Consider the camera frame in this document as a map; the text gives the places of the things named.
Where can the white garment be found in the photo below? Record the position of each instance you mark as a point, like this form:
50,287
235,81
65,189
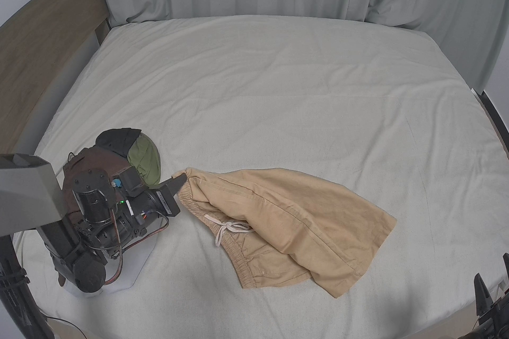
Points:
137,262

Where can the green garment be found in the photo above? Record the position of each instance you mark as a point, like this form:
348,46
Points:
147,160

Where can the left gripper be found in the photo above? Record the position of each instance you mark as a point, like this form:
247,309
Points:
145,208

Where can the brown garment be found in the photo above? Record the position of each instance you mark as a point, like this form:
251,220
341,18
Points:
95,160

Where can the black garment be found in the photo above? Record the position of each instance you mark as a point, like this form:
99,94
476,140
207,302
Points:
117,140

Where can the beige shorts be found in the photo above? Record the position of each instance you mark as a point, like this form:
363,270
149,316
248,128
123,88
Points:
286,218

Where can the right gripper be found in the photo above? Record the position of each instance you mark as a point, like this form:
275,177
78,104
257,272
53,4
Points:
495,323

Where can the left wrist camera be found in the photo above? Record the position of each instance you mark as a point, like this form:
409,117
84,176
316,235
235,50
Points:
129,178

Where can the bed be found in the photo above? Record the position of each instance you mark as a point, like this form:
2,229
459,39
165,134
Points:
278,91

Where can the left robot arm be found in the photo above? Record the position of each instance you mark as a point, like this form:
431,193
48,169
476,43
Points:
24,190

